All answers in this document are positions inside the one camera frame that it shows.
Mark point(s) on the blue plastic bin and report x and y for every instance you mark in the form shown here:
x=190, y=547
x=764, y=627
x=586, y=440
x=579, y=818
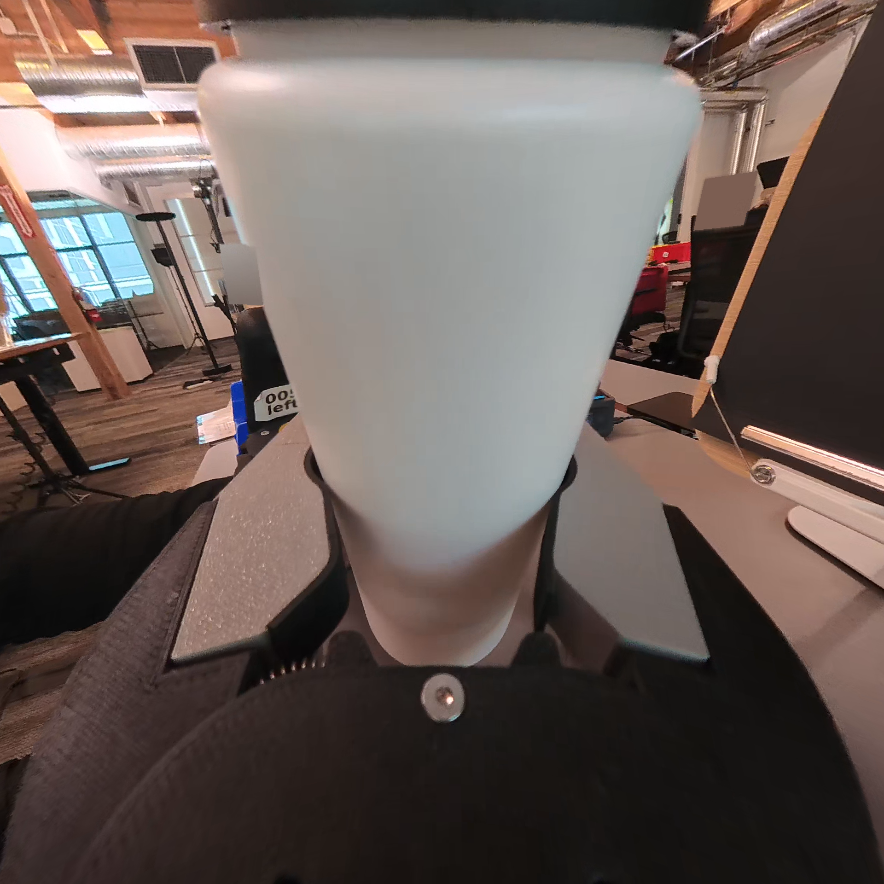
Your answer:
x=239, y=414

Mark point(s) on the black flat device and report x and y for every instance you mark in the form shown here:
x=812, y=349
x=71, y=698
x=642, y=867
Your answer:
x=666, y=411

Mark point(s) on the black battery charging case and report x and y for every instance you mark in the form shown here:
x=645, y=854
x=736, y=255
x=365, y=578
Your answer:
x=602, y=414

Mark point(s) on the black office chair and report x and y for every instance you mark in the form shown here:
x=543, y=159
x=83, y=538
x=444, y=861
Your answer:
x=711, y=290

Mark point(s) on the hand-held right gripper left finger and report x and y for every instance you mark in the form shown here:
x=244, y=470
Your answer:
x=262, y=552

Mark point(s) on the clear sleeve with paper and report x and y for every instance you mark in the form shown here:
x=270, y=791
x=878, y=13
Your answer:
x=217, y=427

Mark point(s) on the silver air duct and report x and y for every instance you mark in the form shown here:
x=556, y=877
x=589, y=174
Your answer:
x=90, y=86
x=138, y=155

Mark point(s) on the white low cabinet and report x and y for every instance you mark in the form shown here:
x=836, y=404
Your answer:
x=117, y=359

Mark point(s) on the black board on white stand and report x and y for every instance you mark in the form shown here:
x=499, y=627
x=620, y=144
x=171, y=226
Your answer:
x=815, y=276

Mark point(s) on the ceiling vent grille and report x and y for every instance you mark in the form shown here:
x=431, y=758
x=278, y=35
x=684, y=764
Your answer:
x=172, y=62

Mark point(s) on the wooden post red sign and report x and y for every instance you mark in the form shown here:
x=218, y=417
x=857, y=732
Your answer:
x=62, y=290

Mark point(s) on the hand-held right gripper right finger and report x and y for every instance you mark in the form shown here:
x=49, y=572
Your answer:
x=621, y=552

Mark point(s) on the wooden top standing desk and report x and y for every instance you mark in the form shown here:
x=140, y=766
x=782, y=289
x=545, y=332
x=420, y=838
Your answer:
x=34, y=345

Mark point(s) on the red plastic tote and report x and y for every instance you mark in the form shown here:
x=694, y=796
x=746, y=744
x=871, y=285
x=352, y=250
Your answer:
x=649, y=293

